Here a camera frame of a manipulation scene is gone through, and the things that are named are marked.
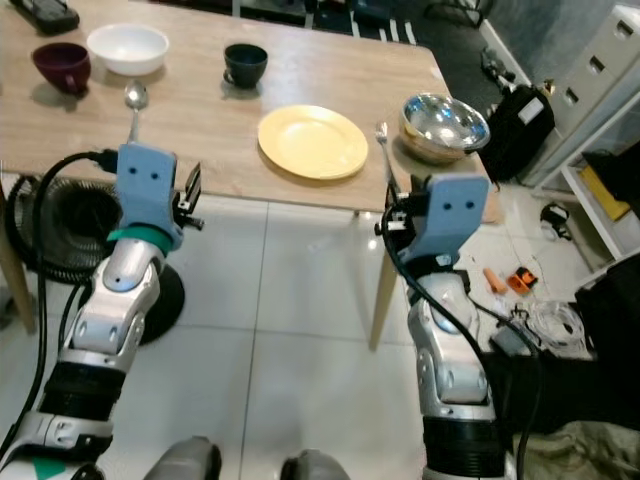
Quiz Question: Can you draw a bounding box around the yellow plate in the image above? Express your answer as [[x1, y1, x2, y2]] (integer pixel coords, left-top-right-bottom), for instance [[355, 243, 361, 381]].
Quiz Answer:
[[257, 104, 370, 181]]

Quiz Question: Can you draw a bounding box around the dark blue-grey cup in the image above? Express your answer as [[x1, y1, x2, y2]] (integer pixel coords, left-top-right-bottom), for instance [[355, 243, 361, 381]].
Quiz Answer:
[[224, 42, 270, 89]]

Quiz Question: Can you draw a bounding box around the clear plastic container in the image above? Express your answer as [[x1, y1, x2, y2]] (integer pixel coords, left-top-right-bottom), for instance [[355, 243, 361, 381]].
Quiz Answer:
[[510, 300, 589, 356]]

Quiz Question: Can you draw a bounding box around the white bowl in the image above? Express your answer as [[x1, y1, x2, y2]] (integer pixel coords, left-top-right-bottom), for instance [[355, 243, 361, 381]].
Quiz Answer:
[[87, 23, 171, 77]]

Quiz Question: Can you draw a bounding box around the grey robot right leg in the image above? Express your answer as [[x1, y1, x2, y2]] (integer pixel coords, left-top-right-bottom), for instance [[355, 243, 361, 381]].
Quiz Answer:
[[280, 450, 361, 480]]

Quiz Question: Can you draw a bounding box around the grey robot leg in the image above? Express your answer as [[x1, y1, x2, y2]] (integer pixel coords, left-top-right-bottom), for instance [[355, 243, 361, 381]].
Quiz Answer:
[[280, 450, 361, 480], [155, 437, 223, 480]]

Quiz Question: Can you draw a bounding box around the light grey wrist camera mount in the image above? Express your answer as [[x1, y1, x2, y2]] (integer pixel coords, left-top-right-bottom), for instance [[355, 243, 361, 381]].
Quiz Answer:
[[115, 143, 186, 253], [422, 172, 491, 263]]

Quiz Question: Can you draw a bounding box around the large black bag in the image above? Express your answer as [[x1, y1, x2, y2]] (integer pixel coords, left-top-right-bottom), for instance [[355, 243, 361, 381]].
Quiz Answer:
[[490, 262, 640, 441]]

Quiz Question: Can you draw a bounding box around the small orange tool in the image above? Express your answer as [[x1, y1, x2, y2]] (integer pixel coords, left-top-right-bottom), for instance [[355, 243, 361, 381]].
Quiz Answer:
[[505, 265, 541, 296]]

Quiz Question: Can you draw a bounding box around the black floor fan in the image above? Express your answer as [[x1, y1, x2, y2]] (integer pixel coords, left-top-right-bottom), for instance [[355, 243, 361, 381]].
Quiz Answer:
[[5, 175, 186, 346]]

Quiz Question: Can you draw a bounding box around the yellow flat item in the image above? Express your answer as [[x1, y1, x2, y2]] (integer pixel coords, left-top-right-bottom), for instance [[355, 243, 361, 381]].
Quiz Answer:
[[578, 165, 640, 221]]

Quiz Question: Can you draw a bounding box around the black box with white label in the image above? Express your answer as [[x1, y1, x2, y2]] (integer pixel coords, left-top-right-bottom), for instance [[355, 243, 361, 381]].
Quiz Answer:
[[478, 85, 556, 183]]

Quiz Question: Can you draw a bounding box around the maroon cup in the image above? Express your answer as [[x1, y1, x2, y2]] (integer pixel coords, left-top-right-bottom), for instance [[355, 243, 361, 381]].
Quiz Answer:
[[32, 42, 92, 97]]

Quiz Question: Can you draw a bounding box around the light wooden table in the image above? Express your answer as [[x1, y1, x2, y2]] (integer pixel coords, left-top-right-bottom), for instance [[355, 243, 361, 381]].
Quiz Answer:
[[0, 0, 506, 351]]

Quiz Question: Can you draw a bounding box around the light wooden table leg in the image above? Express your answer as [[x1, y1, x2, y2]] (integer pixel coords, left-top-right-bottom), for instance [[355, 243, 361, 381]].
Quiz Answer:
[[368, 232, 406, 351], [0, 225, 39, 333]]

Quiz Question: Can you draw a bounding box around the silver fork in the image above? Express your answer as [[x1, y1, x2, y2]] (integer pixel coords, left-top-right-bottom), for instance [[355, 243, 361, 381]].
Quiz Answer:
[[374, 121, 395, 196]]

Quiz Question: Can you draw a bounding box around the olive green woven sack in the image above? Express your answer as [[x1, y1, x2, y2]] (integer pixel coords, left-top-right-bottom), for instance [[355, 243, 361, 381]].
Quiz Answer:
[[520, 420, 640, 480]]

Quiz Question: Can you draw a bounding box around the grey robot left leg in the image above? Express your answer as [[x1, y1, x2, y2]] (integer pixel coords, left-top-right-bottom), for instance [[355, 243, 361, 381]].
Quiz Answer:
[[155, 437, 223, 480]]

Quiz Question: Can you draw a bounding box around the stainless steel bowl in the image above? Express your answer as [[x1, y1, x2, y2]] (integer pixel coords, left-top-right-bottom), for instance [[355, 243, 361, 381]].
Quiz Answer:
[[400, 93, 492, 164]]

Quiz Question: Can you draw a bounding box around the light grey left wrist camera mount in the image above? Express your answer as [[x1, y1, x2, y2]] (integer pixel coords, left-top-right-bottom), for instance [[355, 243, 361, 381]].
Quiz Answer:
[[115, 143, 186, 253]]

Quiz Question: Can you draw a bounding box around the black handheld controller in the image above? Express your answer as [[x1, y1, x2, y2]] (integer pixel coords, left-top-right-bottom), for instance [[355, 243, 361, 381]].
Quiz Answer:
[[10, 0, 81, 36]]

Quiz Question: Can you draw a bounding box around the grey drawer cabinet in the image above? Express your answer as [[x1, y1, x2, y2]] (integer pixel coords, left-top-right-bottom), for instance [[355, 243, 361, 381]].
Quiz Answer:
[[520, 0, 640, 191]]

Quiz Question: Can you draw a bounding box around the light grey right wrist camera mount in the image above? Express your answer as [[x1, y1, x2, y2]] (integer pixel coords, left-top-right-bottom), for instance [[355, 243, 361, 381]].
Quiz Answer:
[[422, 172, 491, 263]]

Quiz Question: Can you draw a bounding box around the black white striped rug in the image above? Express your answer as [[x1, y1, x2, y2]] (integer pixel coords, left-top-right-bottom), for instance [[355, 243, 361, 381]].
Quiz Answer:
[[260, 5, 419, 46]]

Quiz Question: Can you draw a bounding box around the silver spoon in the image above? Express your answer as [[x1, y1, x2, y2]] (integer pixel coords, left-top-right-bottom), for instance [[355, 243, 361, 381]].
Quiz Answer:
[[124, 80, 150, 147]]

